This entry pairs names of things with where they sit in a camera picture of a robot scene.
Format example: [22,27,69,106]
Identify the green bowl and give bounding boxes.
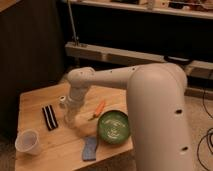
[97,110,130,144]

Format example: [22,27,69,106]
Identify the orange carrot toy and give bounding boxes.
[88,100,106,121]

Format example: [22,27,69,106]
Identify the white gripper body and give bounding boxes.
[66,88,89,109]

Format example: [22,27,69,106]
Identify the clear plastic bottle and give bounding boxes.
[59,96,78,129]

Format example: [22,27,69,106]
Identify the black cable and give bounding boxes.
[195,71,213,171]

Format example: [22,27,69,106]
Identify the wooden table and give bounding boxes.
[15,83,132,171]

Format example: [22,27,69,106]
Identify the wooden shelf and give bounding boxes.
[61,0,213,20]

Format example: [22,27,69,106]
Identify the metal beam rail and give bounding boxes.
[65,42,213,78]

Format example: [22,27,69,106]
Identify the metal pole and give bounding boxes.
[67,0,79,46]

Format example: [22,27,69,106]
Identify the black white striped cloth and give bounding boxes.
[42,105,58,131]

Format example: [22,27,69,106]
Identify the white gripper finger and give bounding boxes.
[65,108,79,126]

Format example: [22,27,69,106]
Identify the clear plastic cup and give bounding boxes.
[15,129,41,155]

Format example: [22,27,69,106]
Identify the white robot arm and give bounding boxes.
[68,63,195,171]

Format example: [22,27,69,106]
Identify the blue sponge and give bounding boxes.
[82,136,98,161]

